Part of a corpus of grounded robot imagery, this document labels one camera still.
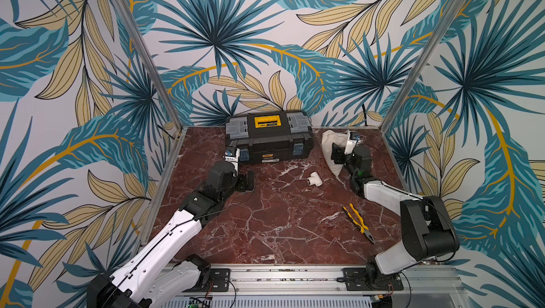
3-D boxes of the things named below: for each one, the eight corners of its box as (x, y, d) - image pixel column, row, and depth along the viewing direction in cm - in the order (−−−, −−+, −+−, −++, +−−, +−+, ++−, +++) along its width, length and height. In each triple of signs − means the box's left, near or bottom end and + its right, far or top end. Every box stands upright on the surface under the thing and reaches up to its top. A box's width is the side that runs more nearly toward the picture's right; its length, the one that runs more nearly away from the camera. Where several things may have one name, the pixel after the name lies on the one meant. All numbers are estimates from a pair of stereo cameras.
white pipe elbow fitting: (309, 188, 99) (310, 184, 96) (304, 177, 102) (305, 173, 100) (320, 185, 100) (322, 181, 97) (315, 174, 103) (316, 170, 101)
